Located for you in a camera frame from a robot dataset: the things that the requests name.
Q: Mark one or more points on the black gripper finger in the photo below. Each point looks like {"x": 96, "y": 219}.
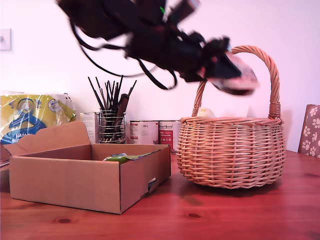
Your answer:
{"x": 222, "y": 67}

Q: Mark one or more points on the white bag of Easter eggs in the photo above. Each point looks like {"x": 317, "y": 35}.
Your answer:
{"x": 246, "y": 80}

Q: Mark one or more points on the green bag of Easter eggs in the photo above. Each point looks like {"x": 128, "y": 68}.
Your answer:
{"x": 125, "y": 158}

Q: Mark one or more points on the small white carton box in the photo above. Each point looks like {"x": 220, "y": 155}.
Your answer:
{"x": 88, "y": 127}

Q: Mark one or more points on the brown cardboard box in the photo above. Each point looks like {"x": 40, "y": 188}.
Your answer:
{"x": 62, "y": 180}

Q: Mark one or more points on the red label food can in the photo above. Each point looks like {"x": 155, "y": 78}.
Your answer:
{"x": 170, "y": 135}

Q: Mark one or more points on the thin black stick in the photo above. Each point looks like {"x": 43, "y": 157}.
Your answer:
{"x": 101, "y": 92}
{"x": 113, "y": 94}
{"x": 119, "y": 88}
{"x": 107, "y": 95}
{"x": 96, "y": 93}
{"x": 131, "y": 87}

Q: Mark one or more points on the white label food can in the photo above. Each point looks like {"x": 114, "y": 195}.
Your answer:
{"x": 143, "y": 132}

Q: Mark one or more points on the paw print chair backrest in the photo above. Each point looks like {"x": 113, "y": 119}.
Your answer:
{"x": 311, "y": 132}

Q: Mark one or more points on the yellow blue paper towel pack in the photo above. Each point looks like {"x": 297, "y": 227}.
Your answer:
{"x": 30, "y": 117}

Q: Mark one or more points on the pale paper stack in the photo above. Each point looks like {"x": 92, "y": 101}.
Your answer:
{"x": 4, "y": 163}

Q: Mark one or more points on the white wall switch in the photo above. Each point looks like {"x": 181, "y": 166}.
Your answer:
{"x": 5, "y": 40}

